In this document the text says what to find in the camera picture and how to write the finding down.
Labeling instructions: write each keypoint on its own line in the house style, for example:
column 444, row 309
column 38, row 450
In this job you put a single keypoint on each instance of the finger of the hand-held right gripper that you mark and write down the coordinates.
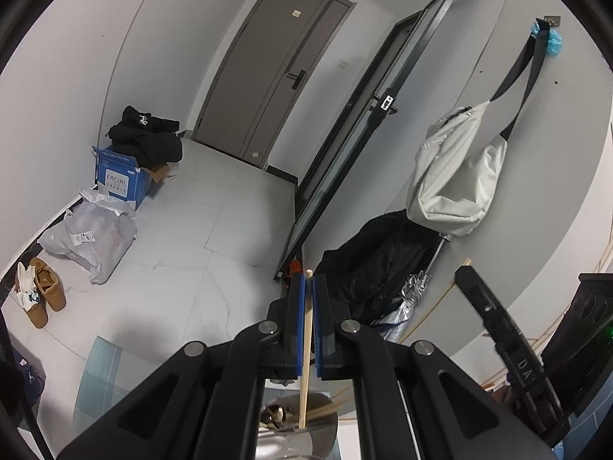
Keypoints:
column 481, row 297

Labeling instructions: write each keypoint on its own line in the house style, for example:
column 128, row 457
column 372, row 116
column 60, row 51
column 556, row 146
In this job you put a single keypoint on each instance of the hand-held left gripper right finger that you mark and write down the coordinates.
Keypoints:
column 318, row 326

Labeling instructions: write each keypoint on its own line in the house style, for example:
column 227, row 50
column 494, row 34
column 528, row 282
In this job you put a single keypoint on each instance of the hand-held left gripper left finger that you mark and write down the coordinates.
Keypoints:
column 299, row 326

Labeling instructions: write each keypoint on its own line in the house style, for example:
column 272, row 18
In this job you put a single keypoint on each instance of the metal utensil holder cup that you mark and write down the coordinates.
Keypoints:
column 316, row 441

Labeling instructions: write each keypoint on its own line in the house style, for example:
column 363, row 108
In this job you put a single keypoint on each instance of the white shoulder bag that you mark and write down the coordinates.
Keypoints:
column 455, row 177

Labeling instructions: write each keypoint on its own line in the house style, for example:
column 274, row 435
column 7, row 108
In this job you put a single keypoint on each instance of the orange tool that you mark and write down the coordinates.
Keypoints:
column 293, row 269

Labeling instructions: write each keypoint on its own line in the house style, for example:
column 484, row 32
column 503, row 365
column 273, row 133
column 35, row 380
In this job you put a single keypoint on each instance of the black jacket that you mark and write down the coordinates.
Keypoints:
column 364, row 268

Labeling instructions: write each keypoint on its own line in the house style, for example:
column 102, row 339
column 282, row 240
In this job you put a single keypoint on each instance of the black electronic device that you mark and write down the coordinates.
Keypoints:
column 589, row 316

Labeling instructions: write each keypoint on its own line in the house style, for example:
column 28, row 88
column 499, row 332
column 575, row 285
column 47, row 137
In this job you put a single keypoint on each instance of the black framed glass door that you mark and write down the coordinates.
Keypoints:
column 335, row 163

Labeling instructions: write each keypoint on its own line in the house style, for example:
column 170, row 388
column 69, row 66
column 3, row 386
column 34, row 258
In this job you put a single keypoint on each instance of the teal checked placemat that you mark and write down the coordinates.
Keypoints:
column 100, row 383

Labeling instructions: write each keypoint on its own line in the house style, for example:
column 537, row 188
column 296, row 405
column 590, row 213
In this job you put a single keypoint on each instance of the grey plastic bag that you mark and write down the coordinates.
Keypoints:
column 91, row 239

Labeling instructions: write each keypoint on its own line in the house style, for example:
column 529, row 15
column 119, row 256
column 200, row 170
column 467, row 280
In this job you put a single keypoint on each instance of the blue cardboard box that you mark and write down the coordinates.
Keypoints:
column 117, row 177

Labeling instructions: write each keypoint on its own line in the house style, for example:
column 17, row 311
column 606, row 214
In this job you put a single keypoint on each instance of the black clothing pile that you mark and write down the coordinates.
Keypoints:
column 148, row 143

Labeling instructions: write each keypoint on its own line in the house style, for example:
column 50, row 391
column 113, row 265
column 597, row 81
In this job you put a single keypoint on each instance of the grey room door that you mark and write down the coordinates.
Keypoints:
column 268, row 81

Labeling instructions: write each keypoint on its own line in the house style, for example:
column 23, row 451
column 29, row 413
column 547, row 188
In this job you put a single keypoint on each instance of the dark blue box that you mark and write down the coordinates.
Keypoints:
column 28, row 378

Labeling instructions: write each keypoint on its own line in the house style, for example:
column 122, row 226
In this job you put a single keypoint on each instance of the white socks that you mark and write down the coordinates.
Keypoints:
column 25, row 285

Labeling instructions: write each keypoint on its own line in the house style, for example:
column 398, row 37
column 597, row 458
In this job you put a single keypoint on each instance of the wall hook plate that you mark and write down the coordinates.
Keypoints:
column 552, row 20

